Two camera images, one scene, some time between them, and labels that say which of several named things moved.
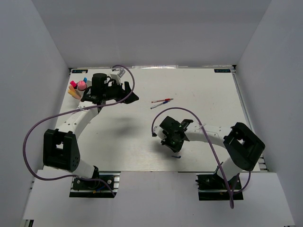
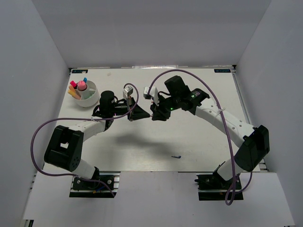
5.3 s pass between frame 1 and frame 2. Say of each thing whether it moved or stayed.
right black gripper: moved
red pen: moved
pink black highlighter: stayed
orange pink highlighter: stayed
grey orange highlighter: stayed
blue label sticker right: stayed
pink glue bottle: stayed
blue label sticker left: stayed
